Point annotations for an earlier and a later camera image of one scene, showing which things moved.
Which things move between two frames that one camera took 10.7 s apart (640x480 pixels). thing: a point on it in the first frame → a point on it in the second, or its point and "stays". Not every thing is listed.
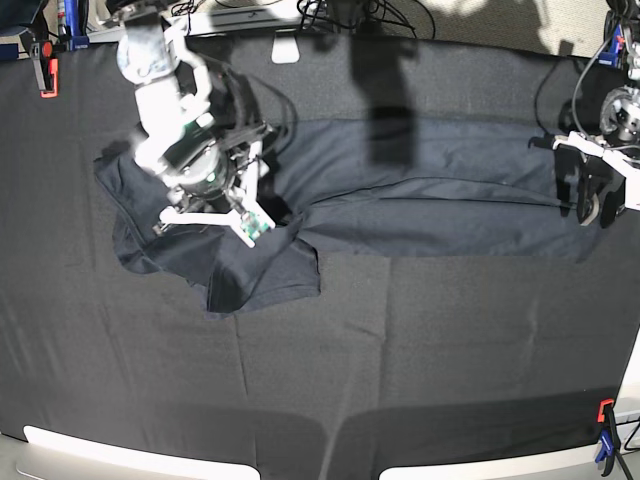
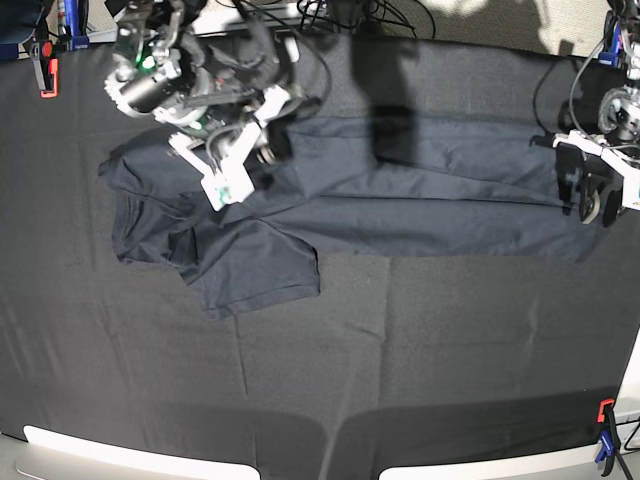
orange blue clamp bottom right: x=610 y=437 stays
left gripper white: x=248 y=215 → x=229 y=183
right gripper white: x=613 y=185 stays
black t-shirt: x=360 y=187 stays
